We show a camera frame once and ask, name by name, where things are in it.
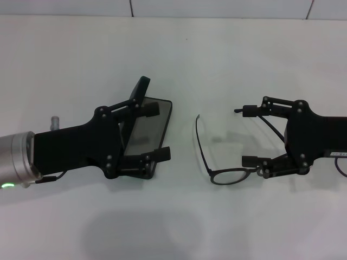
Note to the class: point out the black thin-frame glasses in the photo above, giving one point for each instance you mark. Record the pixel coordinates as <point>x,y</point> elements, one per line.
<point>201,151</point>

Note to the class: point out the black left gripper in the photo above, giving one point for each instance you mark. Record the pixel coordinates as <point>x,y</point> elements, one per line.
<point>81,146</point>

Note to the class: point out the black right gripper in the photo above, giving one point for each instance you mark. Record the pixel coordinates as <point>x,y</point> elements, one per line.
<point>314,135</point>

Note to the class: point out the black glasses case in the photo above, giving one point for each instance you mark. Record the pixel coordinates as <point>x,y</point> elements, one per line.
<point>151,132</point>

